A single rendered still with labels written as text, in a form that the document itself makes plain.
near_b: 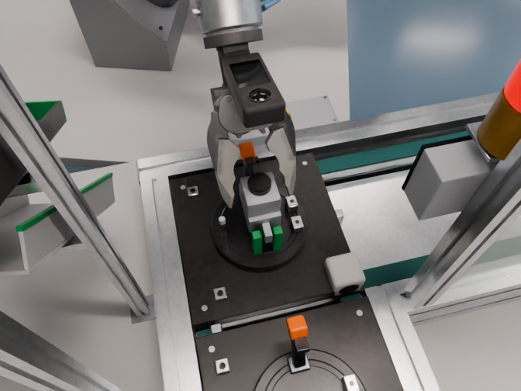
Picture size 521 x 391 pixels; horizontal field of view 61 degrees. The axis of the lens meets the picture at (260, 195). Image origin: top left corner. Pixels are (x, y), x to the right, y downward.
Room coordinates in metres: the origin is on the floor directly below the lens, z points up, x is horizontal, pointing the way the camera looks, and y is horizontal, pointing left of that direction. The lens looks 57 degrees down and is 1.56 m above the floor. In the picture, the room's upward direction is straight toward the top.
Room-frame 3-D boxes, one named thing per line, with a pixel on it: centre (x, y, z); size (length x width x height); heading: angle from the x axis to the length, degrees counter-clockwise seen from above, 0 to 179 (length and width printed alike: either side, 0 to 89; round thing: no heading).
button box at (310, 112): (0.54, -0.03, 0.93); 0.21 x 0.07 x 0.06; 104
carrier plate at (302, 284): (0.32, 0.00, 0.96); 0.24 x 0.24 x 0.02; 14
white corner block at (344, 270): (0.24, -0.12, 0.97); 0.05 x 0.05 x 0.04; 14
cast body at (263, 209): (0.31, 0.00, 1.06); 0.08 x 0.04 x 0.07; 14
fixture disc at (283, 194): (0.32, 0.00, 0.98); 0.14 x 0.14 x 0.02
